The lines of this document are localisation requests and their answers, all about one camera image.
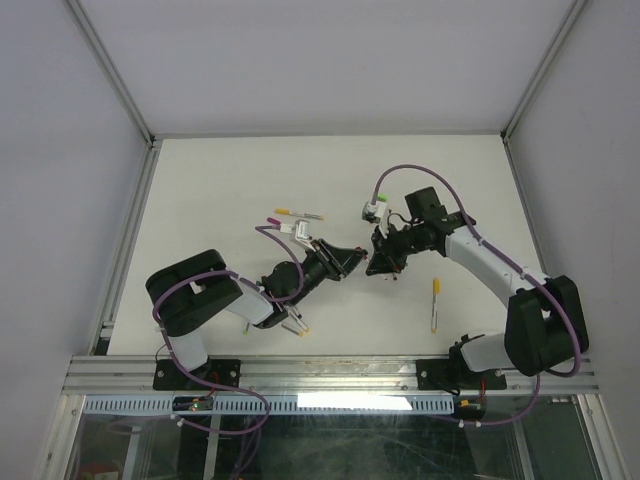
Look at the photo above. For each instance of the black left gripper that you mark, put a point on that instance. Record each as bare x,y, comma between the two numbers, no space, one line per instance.
345,260

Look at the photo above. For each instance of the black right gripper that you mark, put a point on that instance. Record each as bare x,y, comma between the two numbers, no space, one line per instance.
383,258

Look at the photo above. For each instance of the yellow cap marker group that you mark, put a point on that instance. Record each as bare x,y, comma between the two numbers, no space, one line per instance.
436,286

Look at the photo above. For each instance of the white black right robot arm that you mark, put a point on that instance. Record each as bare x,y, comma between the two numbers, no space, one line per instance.
545,323

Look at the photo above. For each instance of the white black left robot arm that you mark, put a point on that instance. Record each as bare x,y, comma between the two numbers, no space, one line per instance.
189,293

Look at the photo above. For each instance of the yellow cap marker pen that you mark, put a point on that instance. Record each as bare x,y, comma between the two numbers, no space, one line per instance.
303,215

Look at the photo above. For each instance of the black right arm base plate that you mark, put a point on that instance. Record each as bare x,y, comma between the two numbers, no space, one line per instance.
453,376

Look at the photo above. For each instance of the grey slotted cable duct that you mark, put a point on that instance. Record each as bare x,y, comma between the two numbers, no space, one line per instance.
299,404

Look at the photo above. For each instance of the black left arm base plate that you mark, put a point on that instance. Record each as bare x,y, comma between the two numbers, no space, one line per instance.
197,375

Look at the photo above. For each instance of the aluminium frame rail front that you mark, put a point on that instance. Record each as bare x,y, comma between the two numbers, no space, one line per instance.
268,375

